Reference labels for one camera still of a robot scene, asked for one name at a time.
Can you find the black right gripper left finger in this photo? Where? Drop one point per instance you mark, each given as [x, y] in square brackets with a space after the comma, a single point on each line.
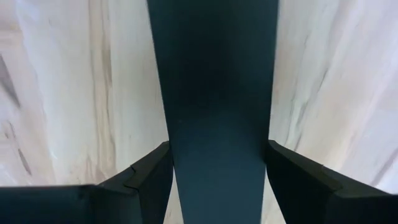
[93, 205]

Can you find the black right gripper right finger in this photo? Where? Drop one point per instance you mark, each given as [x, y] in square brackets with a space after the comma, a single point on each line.
[311, 202]

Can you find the black duct cover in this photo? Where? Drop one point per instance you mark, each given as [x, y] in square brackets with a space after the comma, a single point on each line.
[214, 93]

